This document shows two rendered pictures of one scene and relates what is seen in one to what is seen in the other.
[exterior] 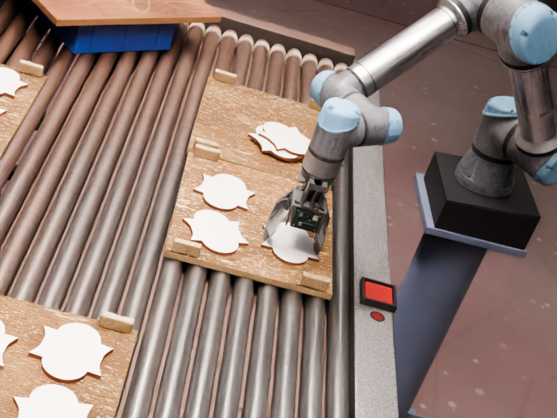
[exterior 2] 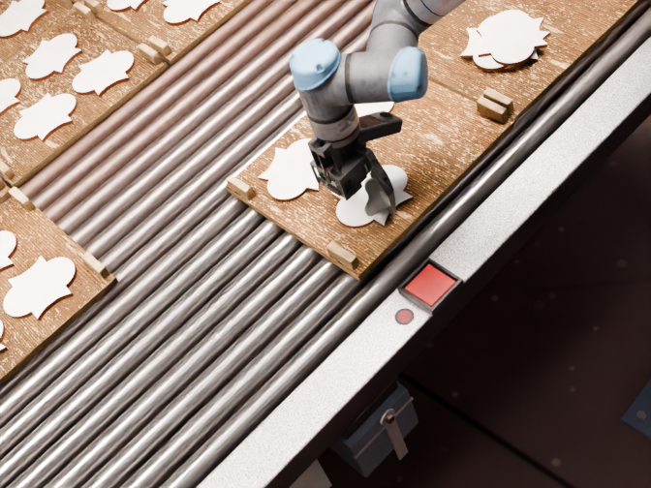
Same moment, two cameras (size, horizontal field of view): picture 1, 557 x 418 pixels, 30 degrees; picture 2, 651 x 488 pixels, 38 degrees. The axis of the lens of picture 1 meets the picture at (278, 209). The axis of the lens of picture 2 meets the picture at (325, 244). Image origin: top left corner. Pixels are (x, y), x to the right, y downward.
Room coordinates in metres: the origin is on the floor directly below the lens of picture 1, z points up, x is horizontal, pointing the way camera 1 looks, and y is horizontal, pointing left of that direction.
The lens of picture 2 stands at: (1.38, -1.03, 2.18)
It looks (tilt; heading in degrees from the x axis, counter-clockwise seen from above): 50 degrees down; 70
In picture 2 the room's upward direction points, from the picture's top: 22 degrees counter-clockwise
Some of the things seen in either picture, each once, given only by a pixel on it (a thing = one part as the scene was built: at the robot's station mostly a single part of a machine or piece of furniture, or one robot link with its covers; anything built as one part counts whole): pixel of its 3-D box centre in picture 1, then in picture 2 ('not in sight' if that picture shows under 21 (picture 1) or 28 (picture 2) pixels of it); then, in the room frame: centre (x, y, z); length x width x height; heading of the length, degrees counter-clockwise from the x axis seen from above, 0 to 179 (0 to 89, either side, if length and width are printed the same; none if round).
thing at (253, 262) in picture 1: (254, 221); (367, 157); (1.91, 0.04, 0.93); 0.41 x 0.35 x 0.02; 8
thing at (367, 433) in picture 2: not in sight; (368, 420); (1.61, -0.29, 0.77); 0.14 x 0.11 x 0.18; 7
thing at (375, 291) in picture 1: (377, 294); (430, 287); (1.81, -0.26, 0.92); 0.06 x 0.06 x 0.01; 7
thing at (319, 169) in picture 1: (323, 162); (334, 117); (1.83, -0.06, 1.16); 0.08 x 0.08 x 0.05
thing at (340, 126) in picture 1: (336, 128); (323, 80); (1.83, -0.06, 1.24); 0.09 x 0.08 x 0.11; 134
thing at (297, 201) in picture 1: (310, 196); (342, 154); (1.82, -0.05, 1.08); 0.09 x 0.08 x 0.12; 8
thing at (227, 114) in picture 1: (264, 131); (511, 20); (2.33, 0.10, 0.93); 0.41 x 0.35 x 0.02; 6
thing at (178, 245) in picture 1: (186, 247); (239, 187); (1.70, 0.15, 0.95); 0.06 x 0.02 x 0.03; 98
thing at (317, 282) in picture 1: (315, 281); (342, 256); (1.74, -0.12, 0.95); 0.06 x 0.02 x 0.03; 98
